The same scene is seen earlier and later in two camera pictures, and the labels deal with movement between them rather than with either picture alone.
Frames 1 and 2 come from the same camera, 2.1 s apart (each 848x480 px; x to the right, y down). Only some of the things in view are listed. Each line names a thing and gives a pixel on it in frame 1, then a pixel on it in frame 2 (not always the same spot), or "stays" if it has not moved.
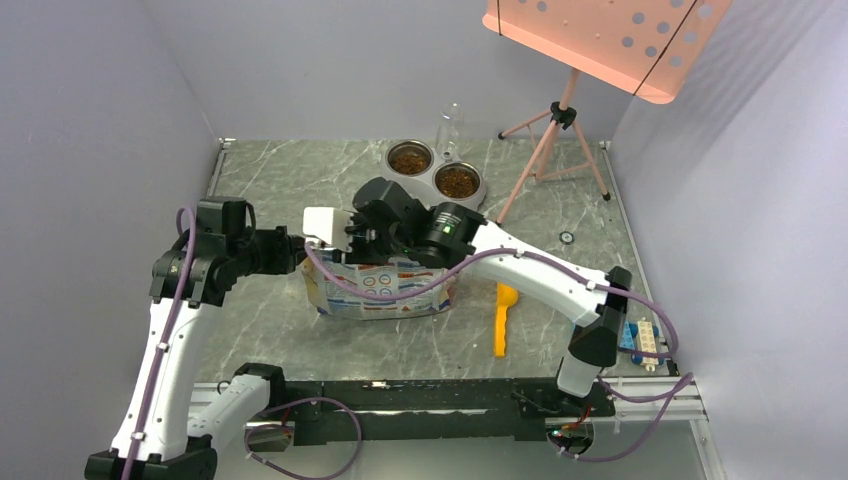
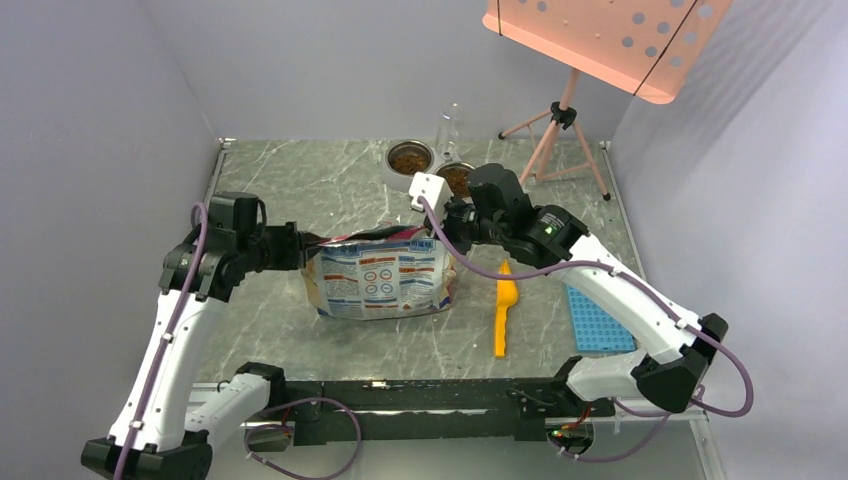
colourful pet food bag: x=393 y=277 stays
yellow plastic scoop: x=506 y=296 stays
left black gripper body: x=273 y=251 stays
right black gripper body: x=368 y=247 -> x=463 y=225
